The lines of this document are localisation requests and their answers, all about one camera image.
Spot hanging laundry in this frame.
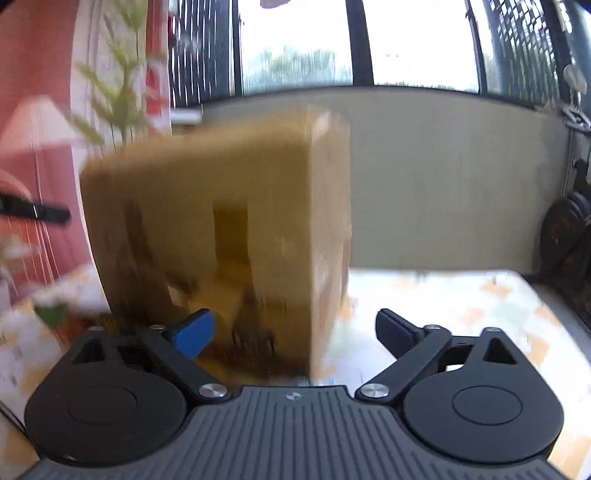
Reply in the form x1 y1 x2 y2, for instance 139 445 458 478
260 0 290 9

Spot black exercise bike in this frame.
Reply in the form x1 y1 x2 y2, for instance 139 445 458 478
539 63 590 326

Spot printed room backdrop curtain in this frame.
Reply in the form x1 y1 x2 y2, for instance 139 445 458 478
1 1 171 309

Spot cardboard box with plastic liner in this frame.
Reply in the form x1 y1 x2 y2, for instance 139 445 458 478
79 107 352 378

